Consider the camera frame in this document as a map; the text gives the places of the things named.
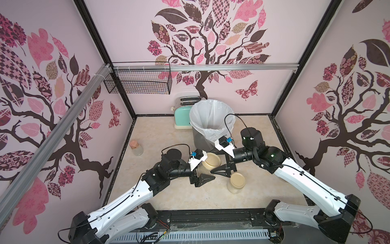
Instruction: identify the small jar pink lid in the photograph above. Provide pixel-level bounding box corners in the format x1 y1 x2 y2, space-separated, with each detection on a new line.
129 140 144 156

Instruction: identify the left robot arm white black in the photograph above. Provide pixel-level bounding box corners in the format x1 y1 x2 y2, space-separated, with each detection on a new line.
64 148 215 244

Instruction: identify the aluminium rail left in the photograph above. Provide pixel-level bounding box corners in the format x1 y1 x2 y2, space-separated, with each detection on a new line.
1 64 112 225

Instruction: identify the aluminium rail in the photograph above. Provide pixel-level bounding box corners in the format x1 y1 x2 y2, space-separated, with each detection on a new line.
1 64 112 225
113 63 299 72

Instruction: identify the aluminium rail back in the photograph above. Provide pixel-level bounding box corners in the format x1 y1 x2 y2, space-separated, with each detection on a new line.
113 63 299 72

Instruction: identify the glass jar tan lid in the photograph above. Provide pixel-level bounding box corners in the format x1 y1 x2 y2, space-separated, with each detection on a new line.
197 152 221 176
227 172 246 194

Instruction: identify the black wire basket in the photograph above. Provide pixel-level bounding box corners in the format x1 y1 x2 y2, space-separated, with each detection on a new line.
104 61 173 95

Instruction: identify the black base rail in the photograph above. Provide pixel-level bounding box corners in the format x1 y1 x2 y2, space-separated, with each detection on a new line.
80 207 345 244

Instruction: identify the white trash bag liner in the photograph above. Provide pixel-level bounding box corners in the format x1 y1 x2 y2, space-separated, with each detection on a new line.
190 99 236 142

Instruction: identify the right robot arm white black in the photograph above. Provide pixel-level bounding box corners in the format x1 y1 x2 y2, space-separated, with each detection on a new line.
212 127 361 243

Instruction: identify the mint green toaster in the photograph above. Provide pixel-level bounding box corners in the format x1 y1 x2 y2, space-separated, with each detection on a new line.
173 96 202 130

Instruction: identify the white slotted cable duct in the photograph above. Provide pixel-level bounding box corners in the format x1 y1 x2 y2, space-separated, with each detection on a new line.
111 229 270 244

